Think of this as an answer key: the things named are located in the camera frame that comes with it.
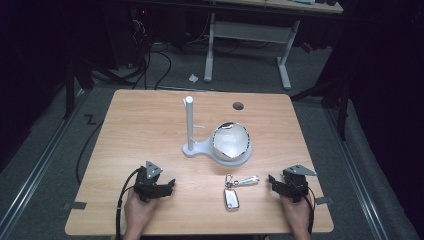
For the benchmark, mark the crumpled white paper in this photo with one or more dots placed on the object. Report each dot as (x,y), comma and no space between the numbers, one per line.
(193,78)

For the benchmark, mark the black metal stand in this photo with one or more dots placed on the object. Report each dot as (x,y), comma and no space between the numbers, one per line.
(69,90)
(341,110)

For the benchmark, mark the dark computer tower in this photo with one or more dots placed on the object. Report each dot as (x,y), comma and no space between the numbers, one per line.
(123,33)

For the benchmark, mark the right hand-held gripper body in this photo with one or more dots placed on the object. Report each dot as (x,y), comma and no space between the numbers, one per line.
(295,185)

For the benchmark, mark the white-legged wooden desk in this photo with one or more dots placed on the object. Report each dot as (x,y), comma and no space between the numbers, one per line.
(250,31)

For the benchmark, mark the metal floor rail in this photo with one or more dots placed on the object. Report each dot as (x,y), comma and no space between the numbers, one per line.
(36,166)
(360,180)

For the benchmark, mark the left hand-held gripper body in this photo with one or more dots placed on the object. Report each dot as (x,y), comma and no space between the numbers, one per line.
(146,185)

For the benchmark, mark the grey tape strip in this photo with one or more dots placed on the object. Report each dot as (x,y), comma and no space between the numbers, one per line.
(75,205)
(324,200)

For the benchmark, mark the white stand with pole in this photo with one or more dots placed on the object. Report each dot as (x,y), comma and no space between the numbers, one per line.
(190,126)

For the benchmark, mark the person's left hand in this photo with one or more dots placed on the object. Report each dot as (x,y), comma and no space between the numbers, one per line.
(136,213)

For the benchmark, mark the dark round table grommet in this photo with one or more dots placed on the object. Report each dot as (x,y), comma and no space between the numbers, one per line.
(238,106)

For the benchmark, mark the silver car key with keyring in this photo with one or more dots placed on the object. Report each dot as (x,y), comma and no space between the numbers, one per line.
(231,200)

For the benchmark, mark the person's right hand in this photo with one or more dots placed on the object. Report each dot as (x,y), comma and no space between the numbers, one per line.
(298,215)

